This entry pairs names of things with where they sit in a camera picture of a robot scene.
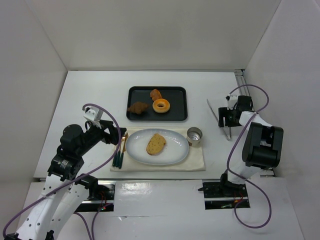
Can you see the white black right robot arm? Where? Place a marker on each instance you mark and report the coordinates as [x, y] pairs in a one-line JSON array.
[[261, 149]]

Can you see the sliced seeded bread loaf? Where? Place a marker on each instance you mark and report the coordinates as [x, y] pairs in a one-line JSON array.
[[156, 144]]

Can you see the orange glazed bagel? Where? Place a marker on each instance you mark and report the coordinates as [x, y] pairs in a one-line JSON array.
[[161, 106]]

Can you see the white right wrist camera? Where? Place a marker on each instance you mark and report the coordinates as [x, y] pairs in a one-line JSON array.
[[232, 100]]

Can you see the gold knife green handle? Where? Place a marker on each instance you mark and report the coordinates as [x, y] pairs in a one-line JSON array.
[[122, 152]]

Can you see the brown chocolate croissant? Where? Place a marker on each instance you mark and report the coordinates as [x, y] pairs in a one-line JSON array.
[[138, 108]]

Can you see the cream cloth placemat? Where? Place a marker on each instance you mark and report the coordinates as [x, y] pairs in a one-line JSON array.
[[194, 161]]

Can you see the black baking tray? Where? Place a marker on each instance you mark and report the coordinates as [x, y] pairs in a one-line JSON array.
[[176, 96]]

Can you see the orange-brown pastry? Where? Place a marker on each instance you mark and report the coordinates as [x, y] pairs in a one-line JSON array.
[[155, 95]]

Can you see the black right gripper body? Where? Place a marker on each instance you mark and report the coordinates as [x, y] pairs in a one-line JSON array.
[[225, 117]]

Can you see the gold fork green handle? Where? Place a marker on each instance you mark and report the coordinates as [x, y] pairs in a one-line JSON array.
[[118, 161]]

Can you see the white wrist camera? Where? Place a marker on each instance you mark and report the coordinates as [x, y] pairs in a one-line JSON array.
[[93, 115], [232, 100]]

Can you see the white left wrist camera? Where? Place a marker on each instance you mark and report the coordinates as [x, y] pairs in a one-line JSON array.
[[93, 115]]

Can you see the pale blue oval plate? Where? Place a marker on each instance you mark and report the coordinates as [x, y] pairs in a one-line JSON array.
[[174, 151]]

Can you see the gold spoon green handle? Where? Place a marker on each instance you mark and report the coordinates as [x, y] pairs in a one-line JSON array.
[[117, 154]]

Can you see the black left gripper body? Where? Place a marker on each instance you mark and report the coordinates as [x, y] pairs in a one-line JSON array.
[[113, 133]]

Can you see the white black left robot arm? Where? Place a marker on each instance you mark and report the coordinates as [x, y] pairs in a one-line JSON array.
[[63, 193]]

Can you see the steel cup with cream sleeve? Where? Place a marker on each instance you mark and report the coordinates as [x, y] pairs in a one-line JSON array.
[[194, 136]]

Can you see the steel serving tongs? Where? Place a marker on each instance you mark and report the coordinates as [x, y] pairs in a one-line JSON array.
[[228, 136]]

